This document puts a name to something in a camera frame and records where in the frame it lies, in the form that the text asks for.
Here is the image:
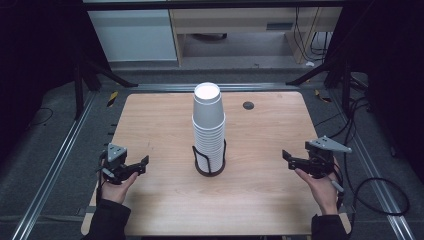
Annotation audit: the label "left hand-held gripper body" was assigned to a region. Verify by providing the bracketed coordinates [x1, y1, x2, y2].
[99, 142, 135, 186]

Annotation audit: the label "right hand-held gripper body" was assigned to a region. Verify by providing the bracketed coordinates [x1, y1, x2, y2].
[304, 135, 353, 180]

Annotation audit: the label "black wire cup holder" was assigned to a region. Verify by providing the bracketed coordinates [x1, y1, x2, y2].
[191, 138, 228, 178]

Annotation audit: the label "single white paper cup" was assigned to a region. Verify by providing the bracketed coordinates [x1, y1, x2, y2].
[192, 82, 226, 130]

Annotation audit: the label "person's left hand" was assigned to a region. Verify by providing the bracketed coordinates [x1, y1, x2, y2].
[99, 171, 140, 205]

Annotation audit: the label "person's right hand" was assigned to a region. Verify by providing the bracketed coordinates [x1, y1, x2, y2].
[294, 159, 345, 216]

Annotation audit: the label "yellow black tape strip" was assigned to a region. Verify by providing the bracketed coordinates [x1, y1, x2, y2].
[313, 88, 333, 104]
[106, 90, 120, 108]

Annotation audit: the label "black metal stand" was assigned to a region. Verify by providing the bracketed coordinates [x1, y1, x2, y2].
[71, 49, 140, 121]
[285, 58, 355, 116]

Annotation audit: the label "black curtain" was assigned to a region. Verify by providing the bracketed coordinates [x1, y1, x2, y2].
[0, 0, 112, 158]
[324, 0, 424, 183]

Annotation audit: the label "white cabinet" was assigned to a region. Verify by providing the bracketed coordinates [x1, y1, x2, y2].
[87, 9, 179, 63]

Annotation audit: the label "light wooden desk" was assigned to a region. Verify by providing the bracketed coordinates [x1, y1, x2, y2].
[168, 7, 344, 66]

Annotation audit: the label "right hand-held gripper cable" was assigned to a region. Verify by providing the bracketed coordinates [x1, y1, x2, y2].
[329, 164, 346, 210]

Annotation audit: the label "hand-held gripper cable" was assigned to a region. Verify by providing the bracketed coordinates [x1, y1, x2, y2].
[95, 149, 116, 205]
[329, 164, 346, 210]

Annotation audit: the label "left hand-held gripper cable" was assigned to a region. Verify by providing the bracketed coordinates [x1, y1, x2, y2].
[95, 149, 116, 205]

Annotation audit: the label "black floor cables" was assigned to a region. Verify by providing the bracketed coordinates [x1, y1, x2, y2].
[314, 95, 372, 151]

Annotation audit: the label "metal floor rail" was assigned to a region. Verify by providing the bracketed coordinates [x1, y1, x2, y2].
[329, 89, 418, 240]
[10, 90, 98, 240]
[128, 82, 301, 93]

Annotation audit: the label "thin black floor cable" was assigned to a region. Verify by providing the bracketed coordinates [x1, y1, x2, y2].
[27, 106, 55, 130]

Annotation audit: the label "black floor cable loop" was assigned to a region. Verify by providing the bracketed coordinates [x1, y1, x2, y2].
[346, 177, 411, 240]

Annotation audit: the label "hanging black cables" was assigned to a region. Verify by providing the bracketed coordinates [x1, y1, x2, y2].
[293, 6, 334, 63]

